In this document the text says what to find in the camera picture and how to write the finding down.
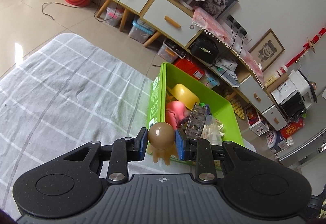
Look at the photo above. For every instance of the clear storage box pink lid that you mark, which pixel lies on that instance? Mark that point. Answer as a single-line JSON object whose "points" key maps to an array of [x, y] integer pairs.
{"points": [[114, 15]]}

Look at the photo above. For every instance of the framed cat picture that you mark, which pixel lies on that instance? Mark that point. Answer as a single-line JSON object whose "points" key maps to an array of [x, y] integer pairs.
{"points": [[218, 8]]}

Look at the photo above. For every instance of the white printer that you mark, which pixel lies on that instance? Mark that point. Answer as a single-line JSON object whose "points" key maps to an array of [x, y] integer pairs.
{"points": [[304, 87]]}

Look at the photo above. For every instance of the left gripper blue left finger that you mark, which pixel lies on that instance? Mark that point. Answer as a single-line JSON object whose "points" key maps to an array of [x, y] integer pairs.
{"points": [[123, 151]]}

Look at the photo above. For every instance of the framed cartoon drawing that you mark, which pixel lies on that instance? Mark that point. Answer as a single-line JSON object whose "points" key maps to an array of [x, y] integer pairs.
{"points": [[267, 49]]}

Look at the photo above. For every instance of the black microwave oven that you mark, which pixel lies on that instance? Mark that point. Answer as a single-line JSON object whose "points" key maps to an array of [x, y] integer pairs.
{"points": [[289, 100]]}

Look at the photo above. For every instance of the purple toy grapes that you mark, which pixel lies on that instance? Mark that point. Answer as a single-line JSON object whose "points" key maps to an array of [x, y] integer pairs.
{"points": [[205, 107]]}

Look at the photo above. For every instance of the pink toy pig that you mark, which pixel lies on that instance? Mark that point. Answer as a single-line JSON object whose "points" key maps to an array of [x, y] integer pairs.
{"points": [[175, 112]]}

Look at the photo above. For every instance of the red cardboard box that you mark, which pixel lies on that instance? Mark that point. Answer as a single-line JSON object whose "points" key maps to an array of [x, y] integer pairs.
{"points": [[190, 66]]}

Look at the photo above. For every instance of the wooden cabinet with white drawers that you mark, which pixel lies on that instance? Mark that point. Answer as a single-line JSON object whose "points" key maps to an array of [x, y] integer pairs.
{"points": [[173, 20]]}

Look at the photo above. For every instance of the clear storage box blue lid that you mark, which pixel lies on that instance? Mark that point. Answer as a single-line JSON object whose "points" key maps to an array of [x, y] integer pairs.
{"points": [[141, 31]]}

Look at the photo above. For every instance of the orange yellow toy cup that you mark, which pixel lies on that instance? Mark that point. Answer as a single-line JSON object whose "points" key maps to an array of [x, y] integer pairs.
{"points": [[184, 95]]}

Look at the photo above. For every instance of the grey checked cloth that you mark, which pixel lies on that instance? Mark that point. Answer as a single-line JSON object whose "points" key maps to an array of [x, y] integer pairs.
{"points": [[68, 93]]}

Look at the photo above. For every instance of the black case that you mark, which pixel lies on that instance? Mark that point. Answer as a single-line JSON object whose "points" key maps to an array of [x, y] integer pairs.
{"points": [[205, 49]]}

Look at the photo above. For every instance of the pink checked cloth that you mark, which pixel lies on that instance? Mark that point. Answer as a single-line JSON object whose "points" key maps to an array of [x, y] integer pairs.
{"points": [[206, 22]]}

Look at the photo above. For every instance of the green plastic bin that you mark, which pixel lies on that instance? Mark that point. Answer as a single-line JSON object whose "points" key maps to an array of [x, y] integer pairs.
{"points": [[172, 83]]}

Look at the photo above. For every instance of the clear cotton swab jar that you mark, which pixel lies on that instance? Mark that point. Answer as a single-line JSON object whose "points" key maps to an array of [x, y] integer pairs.
{"points": [[213, 131]]}

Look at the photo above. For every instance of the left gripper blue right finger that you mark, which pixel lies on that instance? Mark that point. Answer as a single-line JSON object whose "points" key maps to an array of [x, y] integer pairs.
{"points": [[198, 150]]}

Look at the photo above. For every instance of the clear toy ladder block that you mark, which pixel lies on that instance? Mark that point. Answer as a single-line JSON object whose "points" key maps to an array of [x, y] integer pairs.
{"points": [[195, 122]]}

